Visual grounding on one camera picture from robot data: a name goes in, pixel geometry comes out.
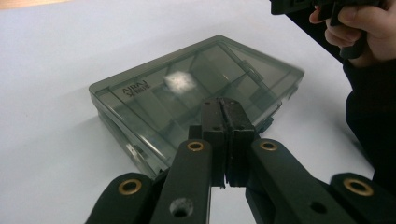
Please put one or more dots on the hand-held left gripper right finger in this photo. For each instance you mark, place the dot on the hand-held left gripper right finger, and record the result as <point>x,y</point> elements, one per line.
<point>280,180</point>

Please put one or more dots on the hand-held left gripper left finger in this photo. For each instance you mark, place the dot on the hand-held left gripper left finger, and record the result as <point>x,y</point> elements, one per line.
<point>193,174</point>

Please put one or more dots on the white board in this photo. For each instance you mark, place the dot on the white board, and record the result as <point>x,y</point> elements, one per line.
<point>62,46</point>

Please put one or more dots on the translucent grey plastic organizer box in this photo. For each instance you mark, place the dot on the translucent grey plastic organizer box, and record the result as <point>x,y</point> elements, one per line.
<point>149,102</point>

